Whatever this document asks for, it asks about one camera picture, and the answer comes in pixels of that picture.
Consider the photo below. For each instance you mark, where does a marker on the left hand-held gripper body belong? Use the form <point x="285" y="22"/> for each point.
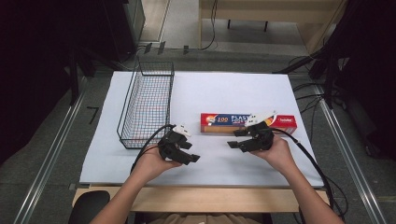
<point x="168" y="146"/>

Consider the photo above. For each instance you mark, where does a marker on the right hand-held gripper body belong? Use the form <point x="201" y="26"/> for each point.
<point x="261" y="137"/>

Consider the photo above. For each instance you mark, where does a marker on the red and blue long box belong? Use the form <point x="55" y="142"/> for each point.
<point x="224" y="119"/>

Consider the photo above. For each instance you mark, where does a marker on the person's left hand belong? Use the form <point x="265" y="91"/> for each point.
<point x="151" y="165"/>

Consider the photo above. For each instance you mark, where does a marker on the person's right hand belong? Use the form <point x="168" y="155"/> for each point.
<point x="280" y="154"/>

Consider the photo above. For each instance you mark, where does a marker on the light wooden table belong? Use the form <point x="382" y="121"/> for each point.
<point x="211" y="199"/>

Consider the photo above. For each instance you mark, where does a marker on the black stand leg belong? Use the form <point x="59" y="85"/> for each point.
<point x="299" y="62"/>

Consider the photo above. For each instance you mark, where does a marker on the black chair part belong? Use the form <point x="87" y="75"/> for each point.
<point x="88" y="207"/>

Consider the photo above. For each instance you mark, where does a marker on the dark cabinet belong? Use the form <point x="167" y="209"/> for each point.
<point x="124" y="25"/>

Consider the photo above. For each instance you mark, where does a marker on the dark curtain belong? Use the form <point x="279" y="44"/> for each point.
<point x="31" y="62"/>
<point x="370" y="62"/>

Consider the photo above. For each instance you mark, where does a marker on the metal floor rail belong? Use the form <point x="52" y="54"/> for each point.
<point x="351" y="161"/>
<point x="46" y="174"/>

